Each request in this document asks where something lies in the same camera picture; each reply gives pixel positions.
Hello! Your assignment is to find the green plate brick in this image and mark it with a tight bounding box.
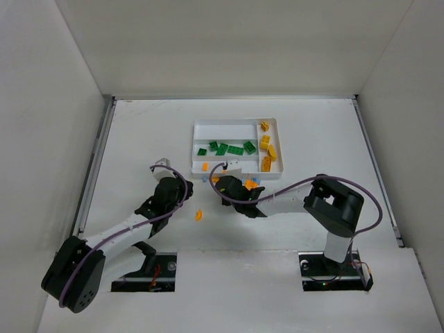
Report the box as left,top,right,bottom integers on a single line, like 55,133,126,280
228,146,244,155

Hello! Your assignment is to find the white divided sorting tray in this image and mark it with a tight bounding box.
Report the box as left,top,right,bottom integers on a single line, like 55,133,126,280
191,118,284,180

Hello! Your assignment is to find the green two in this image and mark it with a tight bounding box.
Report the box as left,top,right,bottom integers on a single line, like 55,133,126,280
216,143,229,156

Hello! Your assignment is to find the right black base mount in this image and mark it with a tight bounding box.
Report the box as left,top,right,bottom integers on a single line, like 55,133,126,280
298,250,374,292

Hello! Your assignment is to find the long yellow brick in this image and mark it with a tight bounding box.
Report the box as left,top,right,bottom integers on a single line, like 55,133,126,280
261,156,273,172

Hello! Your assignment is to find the green small square brick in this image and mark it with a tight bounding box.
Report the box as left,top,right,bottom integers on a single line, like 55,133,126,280
209,141,219,151

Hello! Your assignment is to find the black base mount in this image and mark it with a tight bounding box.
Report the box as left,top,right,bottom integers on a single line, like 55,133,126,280
298,250,374,292
110,241,178,293

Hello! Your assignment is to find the orange curved piece lone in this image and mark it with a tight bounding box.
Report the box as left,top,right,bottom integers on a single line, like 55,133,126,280
195,210,203,221

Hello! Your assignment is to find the orange ring lego piece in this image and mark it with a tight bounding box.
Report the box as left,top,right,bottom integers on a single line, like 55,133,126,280
244,179,259,190

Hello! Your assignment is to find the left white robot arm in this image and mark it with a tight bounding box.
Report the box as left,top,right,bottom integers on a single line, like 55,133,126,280
41,174,193,314

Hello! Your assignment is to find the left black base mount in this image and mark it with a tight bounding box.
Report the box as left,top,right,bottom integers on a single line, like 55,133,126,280
110,241,178,293

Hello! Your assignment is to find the small yellow square brick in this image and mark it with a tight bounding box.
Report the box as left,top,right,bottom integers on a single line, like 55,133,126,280
260,121,270,132

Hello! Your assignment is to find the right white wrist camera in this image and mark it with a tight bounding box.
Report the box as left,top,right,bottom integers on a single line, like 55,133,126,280
221,159,242,178

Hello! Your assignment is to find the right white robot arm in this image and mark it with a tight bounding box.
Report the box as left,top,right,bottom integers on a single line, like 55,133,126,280
214,176,364,263

